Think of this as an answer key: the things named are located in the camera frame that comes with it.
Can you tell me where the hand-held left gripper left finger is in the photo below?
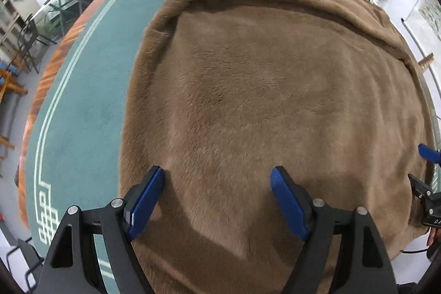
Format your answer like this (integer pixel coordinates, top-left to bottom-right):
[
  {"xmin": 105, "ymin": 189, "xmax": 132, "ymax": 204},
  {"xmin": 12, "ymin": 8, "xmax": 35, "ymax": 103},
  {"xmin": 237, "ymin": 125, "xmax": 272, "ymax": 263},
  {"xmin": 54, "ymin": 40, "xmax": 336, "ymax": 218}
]
[{"xmin": 39, "ymin": 166, "xmax": 165, "ymax": 294}]

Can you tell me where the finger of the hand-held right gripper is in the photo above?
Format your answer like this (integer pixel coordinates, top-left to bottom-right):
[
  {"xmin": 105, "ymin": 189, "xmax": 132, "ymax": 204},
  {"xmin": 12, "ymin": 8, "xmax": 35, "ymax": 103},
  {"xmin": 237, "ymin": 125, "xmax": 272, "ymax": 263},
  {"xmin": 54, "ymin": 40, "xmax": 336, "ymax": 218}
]
[
  {"xmin": 408, "ymin": 173, "xmax": 435, "ymax": 200},
  {"xmin": 418, "ymin": 143, "xmax": 441, "ymax": 164}
]

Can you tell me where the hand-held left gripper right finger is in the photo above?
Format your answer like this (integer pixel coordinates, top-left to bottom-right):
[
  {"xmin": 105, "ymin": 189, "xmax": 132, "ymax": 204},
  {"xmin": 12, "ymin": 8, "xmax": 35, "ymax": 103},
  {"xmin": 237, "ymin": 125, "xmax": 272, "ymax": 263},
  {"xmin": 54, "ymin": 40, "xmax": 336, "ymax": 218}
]
[{"xmin": 270, "ymin": 166, "xmax": 397, "ymax": 294}]

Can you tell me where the brown fleece garment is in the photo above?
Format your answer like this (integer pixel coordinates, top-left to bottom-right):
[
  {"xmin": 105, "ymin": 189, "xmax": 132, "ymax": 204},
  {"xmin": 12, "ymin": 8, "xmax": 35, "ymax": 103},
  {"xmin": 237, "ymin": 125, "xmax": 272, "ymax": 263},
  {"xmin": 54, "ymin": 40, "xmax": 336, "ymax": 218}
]
[{"xmin": 119, "ymin": 0, "xmax": 435, "ymax": 294}]

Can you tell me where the wooden brush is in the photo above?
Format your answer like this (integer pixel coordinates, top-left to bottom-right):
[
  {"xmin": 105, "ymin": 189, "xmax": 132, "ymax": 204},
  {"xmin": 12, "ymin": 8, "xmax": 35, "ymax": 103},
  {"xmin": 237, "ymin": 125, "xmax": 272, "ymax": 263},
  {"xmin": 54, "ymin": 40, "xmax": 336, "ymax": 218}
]
[{"xmin": 418, "ymin": 53, "xmax": 435, "ymax": 71}]

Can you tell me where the green table mat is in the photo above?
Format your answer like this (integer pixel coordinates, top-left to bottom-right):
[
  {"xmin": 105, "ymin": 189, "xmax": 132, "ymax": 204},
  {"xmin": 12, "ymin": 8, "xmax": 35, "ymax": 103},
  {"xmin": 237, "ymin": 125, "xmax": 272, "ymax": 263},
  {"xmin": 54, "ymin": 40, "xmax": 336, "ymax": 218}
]
[{"xmin": 25, "ymin": 0, "xmax": 441, "ymax": 294}]

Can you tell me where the white rod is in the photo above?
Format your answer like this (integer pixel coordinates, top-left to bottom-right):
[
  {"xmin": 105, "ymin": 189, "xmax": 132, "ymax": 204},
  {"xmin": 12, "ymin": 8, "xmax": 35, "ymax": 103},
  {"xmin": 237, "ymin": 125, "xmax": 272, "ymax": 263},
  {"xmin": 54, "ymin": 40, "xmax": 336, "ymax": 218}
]
[{"xmin": 400, "ymin": 17, "xmax": 441, "ymax": 98}]

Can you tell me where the black metal chair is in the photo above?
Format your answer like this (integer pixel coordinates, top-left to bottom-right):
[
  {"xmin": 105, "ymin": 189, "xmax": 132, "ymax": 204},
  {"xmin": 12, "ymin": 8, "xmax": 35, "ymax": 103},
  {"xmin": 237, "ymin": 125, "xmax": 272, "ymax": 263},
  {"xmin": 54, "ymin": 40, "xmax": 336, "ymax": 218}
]
[{"xmin": 15, "ymin": 13, "xmax": 57, "ymax": 74}]

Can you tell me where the glass table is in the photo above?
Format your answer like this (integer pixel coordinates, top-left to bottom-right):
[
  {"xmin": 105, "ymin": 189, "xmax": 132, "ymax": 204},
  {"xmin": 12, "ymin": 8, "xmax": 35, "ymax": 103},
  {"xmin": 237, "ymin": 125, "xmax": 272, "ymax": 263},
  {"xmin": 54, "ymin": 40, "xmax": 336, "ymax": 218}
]
[{"xmin": 41, "ymin": 0, "xmax": 104, "ymax": 36}]

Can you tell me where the grey glass-door cabinet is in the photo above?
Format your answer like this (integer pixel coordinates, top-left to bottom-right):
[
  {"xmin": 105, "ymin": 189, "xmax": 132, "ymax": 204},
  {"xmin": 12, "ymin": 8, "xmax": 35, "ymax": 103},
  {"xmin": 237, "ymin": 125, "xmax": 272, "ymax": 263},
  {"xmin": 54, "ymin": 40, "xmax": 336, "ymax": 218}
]
[{"xmin": 0, "ymin": 0, "xmax": 40, "ymax": 55}]

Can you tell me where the thin black cable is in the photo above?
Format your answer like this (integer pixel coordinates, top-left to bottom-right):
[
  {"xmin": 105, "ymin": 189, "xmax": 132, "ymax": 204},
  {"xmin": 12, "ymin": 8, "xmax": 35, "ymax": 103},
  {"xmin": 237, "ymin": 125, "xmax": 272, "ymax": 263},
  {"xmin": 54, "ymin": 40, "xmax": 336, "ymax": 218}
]
[{"xmin": 401, "ymin": 242, "xmax": 431, "ymax": 255}]

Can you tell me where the wall poster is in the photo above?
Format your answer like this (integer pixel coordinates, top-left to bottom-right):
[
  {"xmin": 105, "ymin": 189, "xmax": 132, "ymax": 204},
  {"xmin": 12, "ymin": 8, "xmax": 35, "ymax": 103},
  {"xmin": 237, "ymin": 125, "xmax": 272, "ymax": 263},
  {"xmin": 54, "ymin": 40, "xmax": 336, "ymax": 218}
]
[{"xmin": 415, "ymin": 0, "xmax": 441, "ymax": 41}]

